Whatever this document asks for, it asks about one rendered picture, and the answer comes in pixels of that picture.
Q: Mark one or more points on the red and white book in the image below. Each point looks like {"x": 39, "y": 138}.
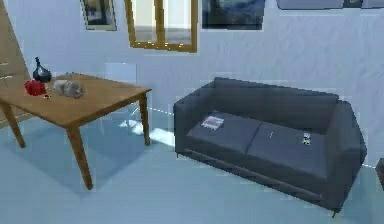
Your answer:
{"x": 212, "y": 122}

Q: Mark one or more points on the pale translucent chair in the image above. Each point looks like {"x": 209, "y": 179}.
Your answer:
{"x": 121, "y": 75}

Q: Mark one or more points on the dark grey sofa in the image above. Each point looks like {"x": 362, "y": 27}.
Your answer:
{"x": 283, "y": 156}

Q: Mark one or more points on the brown wooden table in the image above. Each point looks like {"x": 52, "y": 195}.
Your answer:
{"x": 90, "y": 100}

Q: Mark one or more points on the dark framed picture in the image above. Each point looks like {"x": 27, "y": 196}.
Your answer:
{"x": 232, "y": 13}

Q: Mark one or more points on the small remote control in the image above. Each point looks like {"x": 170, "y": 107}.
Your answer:
{"x": 306, "y": 138}

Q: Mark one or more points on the grey crumpled cloth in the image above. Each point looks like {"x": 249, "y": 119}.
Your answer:
{"x": 69, "y": 88}

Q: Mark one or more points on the pale framed picture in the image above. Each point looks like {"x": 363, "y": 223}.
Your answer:
{"x": 99, "y": 14}

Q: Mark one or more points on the black round vase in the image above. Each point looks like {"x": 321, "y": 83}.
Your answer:
{"x": 41, "y": 74}

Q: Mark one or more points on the red box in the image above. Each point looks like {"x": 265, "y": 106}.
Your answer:
{"x": 34, "y": 87}

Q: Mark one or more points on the dark furniture corner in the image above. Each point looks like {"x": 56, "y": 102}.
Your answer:
{"x": 380, "y": 171}

